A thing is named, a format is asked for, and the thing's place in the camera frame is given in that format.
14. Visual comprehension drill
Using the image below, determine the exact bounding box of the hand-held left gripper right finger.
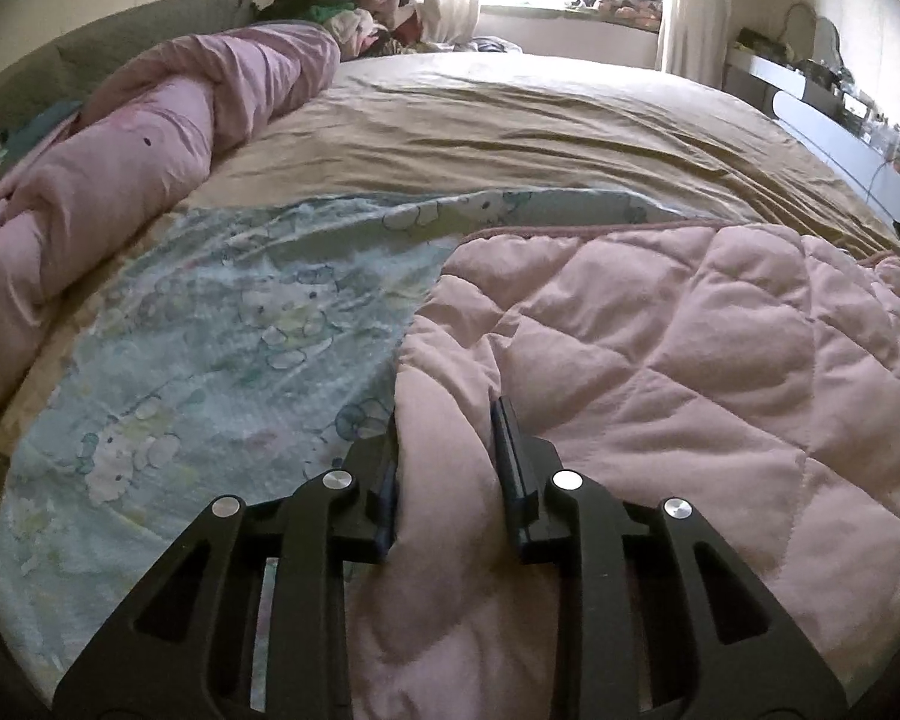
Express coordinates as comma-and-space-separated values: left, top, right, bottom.
490, 396, 848, 720

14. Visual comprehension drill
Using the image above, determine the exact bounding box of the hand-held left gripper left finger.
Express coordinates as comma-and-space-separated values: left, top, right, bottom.
52, 412, 400, 720

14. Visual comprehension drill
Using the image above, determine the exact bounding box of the pink quilted blanket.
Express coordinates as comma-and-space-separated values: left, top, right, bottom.
345, 225, 900, 720

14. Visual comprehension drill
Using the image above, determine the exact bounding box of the pile of clothes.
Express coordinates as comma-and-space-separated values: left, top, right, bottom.
259, 0, 421, 61

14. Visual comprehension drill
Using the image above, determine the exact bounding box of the cartoon printed blanket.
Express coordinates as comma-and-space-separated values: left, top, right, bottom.
0, 191, 721, 706

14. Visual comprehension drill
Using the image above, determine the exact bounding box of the tan bed sheet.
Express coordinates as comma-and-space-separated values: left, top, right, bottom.
184, 52, 900, 263

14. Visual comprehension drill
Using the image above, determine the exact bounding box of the rolled pink quilt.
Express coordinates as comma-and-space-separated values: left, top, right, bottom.
0, 22, 342, 436

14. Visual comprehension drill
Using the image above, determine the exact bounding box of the pile of plush toys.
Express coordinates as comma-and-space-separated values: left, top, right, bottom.
562, 0, 665, 31

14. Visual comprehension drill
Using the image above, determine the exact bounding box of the white dressing table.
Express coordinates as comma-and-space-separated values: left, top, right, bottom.
724, 41, 900, 226

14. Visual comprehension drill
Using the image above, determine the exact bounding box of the clutter of small table items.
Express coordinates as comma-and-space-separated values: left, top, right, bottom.
735, 26, 900, 181

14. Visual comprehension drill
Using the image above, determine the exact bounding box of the teal cloth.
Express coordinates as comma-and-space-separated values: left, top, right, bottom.
0, 101, 83, 166

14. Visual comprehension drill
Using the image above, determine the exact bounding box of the table mirror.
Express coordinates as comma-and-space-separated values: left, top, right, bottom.
784, 4, 841, 65

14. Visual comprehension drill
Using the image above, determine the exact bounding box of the grey-green pillow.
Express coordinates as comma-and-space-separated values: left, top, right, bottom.
0, 0, 260, 117

